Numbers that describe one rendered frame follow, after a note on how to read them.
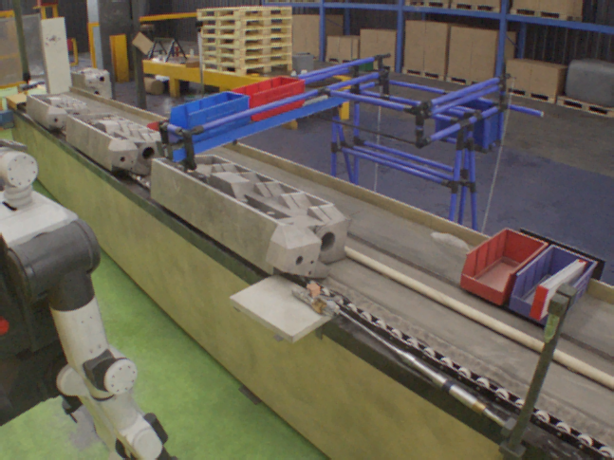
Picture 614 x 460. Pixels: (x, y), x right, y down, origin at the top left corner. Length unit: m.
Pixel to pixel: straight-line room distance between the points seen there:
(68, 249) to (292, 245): 0.92
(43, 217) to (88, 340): 0.25
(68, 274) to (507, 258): 1.66
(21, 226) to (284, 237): 0.92
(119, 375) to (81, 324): 0.14
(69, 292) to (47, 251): 0.09
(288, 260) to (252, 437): 0.93
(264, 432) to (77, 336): 1.45
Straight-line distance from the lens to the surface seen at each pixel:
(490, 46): 11.09
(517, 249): 2.05
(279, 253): 1.65
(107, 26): 8.28
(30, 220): 1.00
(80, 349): 0.98
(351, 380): 1.66
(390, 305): 1.72
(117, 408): 1.11
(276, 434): 2.26
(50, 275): 0.87
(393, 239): 2.15
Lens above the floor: 1.73
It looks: 26 degrees down
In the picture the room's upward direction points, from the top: straight up
